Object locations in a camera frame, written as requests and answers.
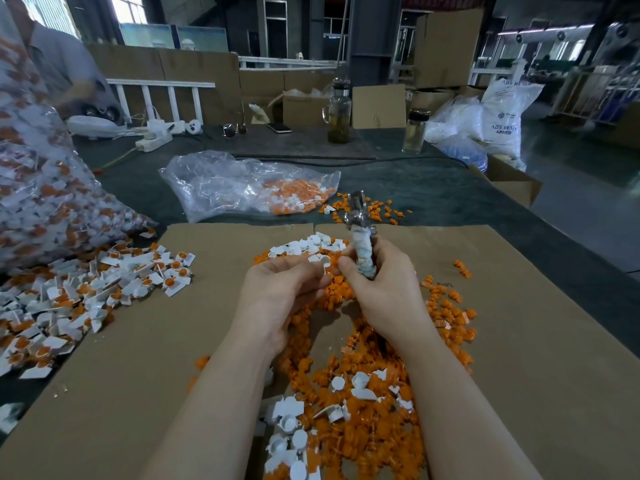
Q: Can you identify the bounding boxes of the white power strip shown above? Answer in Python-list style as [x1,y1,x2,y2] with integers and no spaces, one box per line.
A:
[122,119,203,154]

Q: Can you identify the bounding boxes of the white railing frame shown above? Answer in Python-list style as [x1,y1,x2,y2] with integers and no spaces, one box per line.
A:
[108,79,216,126]

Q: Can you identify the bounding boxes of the dark steel pillar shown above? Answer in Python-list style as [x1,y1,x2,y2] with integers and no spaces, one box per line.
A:
[348,0,402,86]

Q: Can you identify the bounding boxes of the clear blue plastic bag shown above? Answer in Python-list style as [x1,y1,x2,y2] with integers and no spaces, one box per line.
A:
[425,95,491,172]

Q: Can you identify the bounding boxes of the person's left forearm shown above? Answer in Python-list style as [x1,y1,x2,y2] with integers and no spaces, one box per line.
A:
[140,343,283,480]

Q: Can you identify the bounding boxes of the large clear bag of seals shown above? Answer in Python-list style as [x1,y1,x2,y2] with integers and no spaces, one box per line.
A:
[0,5,156,276]

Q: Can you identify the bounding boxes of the open cardboard box with paper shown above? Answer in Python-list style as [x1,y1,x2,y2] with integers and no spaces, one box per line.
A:
[267,87,337,128]

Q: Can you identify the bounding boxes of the tall brown cardboard box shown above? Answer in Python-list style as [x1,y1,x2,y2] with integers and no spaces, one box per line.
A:
[413,7,484,90]

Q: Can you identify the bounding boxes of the glass bottle with black lid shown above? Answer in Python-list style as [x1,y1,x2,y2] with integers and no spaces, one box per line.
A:
[403,109,431,154]

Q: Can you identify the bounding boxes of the person's left hand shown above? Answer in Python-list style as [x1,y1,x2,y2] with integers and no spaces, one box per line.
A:
[235,253,332,356]

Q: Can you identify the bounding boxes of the flat brown cardboard panel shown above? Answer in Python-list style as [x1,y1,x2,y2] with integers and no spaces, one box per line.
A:
[352,85,408,130]

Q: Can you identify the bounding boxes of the glass tea jar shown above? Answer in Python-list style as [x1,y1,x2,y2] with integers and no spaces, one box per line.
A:
[323,79,353,145]

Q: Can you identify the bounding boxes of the brown cardboard sheet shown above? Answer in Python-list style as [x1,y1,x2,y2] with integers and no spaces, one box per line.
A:
[311,223,640,480]
[0,223,317,480]

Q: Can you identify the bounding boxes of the person's right forearm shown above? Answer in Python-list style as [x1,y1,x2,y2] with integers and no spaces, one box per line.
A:
[392,329,544,480]

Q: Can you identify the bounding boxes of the pile of orange and white parts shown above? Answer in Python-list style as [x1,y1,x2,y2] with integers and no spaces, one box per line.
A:
[185,231,479,480]

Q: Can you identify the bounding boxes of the white woven sack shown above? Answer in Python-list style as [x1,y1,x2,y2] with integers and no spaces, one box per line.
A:
[481,57,545,171]

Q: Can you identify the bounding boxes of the scatter of orange offcuts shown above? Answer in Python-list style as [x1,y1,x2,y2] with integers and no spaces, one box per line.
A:
[320,195,412,226]

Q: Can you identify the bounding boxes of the silver red-handled pliers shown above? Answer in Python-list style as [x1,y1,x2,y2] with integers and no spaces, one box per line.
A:
[345,191,379,281]

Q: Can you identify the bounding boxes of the small clear plastic bag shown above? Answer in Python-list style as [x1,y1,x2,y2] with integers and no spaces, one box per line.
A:
[160,151,342,223]

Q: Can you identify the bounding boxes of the white oval plastic device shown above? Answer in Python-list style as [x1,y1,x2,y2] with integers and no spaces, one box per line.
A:
[65,115,123,139]

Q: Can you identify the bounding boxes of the white metal rack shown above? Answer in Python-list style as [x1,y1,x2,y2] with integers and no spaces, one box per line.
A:
[552,61,640,122]

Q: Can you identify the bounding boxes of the pile of assembled white-orange parts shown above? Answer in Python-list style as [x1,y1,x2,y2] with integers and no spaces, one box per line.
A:
[0,233,197,438]

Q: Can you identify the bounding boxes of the row of upright cardboard sheets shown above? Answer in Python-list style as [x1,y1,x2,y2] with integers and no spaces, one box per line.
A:
[88,45,342,126]

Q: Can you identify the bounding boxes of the person's right hand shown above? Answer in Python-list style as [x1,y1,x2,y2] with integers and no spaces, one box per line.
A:
[338,237,433,346]

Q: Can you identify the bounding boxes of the open brown cardboard box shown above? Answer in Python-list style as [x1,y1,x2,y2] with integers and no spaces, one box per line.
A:
[470,155,544,208]

